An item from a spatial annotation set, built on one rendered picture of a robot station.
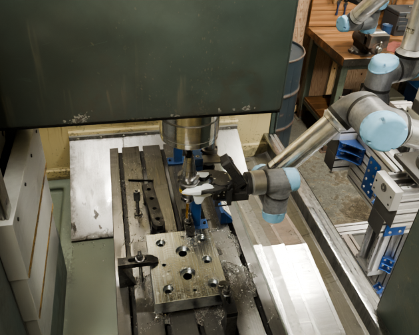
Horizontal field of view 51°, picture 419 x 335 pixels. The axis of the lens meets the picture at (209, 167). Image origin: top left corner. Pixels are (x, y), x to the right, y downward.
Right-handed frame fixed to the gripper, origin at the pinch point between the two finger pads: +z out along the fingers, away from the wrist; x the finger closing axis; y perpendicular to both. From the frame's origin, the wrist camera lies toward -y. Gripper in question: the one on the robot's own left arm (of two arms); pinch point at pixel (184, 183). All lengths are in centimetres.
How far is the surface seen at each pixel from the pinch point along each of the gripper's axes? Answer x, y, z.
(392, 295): -23, 36, -65
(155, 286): -10.8, 30.5, 10.3
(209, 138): -7.0, -19.3, -5.0
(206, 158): 22.7, 7.7, -11.6
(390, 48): 198, 39, -198
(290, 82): 185, 59, -112
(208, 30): -13, -49, -2
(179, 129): -7.1, -22.8, 2.8
